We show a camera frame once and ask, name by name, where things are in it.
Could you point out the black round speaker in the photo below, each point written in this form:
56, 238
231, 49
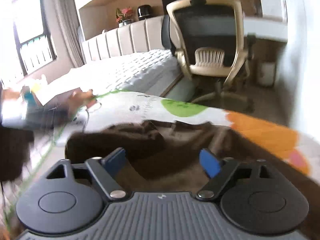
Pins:
143, 12

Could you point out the teal object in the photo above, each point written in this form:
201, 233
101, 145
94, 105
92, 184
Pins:
28, 97

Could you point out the beige mesh office chair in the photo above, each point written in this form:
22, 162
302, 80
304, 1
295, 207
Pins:
207, 30

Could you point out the red leafed potted plant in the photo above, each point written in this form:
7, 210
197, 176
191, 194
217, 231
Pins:
123, 16

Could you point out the white trash can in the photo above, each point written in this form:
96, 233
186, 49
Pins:
267, 73

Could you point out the white quilted mattress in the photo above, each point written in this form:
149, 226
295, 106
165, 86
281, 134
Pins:
120, 70

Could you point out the beige curtain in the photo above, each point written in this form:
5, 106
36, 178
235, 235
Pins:
67, 25

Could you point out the pink cardboard box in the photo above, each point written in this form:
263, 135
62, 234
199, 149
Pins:
57, 105

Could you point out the dark cloth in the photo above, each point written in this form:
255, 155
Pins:
15, 152

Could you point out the window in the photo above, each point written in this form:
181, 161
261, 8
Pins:
32, 35

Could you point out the printed quilted blanket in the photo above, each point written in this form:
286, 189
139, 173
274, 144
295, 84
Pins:
120, 107

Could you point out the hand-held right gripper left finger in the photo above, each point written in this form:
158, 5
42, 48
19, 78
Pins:
115, 160

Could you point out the beige padded headboard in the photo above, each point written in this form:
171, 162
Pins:
125, 40

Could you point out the white wardrobe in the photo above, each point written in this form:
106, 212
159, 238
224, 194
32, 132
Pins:
300, 55

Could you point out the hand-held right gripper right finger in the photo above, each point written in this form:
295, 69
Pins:
210, 165

